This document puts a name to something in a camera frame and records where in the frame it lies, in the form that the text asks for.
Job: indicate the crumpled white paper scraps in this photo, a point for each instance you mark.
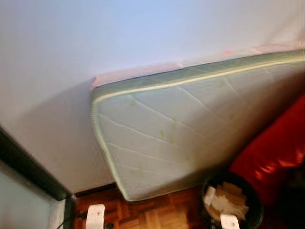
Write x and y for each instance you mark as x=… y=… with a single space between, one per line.
x=224 y=200

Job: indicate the red sofa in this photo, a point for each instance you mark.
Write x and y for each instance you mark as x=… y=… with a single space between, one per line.
x=276 y=152

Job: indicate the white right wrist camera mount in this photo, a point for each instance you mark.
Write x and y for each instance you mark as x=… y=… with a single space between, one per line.
x=230 y=223

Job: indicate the white quilted mattress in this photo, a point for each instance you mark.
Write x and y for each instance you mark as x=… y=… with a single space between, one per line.
x=181 y=124

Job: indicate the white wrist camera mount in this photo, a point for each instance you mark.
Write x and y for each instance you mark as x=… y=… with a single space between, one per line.
x=230 y=223
x=95 y=217

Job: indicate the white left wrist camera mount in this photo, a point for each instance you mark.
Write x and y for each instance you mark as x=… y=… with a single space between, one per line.
x=95 y=217

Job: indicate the black framed glass door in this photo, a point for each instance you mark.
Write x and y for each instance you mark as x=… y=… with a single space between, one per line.
x=24 y=205

